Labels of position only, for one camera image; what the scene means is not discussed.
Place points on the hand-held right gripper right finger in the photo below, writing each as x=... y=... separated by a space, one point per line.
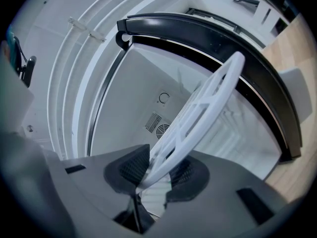
x=223 y=202

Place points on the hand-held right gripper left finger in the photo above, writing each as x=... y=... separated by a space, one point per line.
x=99 y=182

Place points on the white wire fridge shelf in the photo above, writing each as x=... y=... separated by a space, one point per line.
x=220 y=108

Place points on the person's torso in beige top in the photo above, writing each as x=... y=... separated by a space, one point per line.
x=24 y=170

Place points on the round ceiling sensor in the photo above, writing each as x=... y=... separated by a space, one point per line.
x=29 y=128

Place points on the white ceiling pipes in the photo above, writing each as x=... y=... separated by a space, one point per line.
x=54 y=95

